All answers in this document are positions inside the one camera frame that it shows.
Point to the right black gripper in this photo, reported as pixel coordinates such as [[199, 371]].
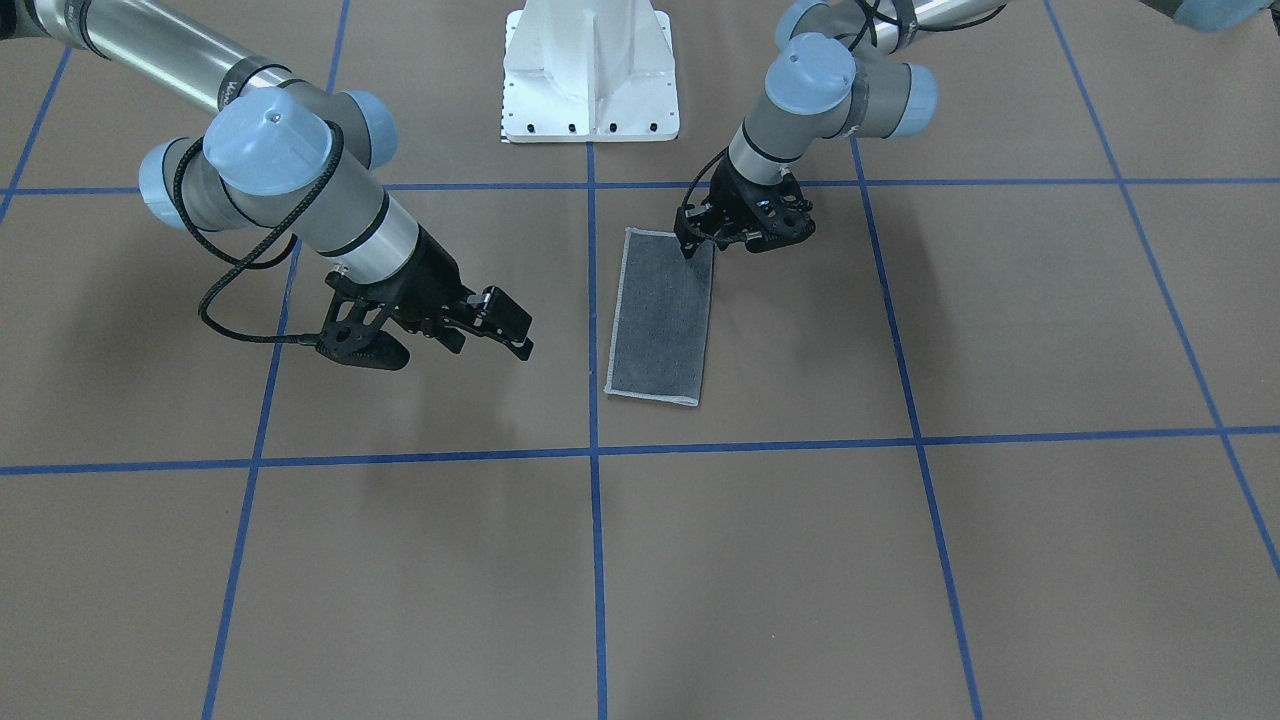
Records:
[[432, 272]]

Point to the pink and grey towel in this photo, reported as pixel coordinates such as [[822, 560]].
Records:
[[661, 320]]

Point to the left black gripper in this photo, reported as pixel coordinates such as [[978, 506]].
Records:
[[737, 192]]

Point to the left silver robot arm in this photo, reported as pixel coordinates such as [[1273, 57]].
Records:
[[834, 76]]

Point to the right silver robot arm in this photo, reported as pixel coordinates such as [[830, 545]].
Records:
[[284, 163]]

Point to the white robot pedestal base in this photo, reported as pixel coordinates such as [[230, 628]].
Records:
[[589, 72]]

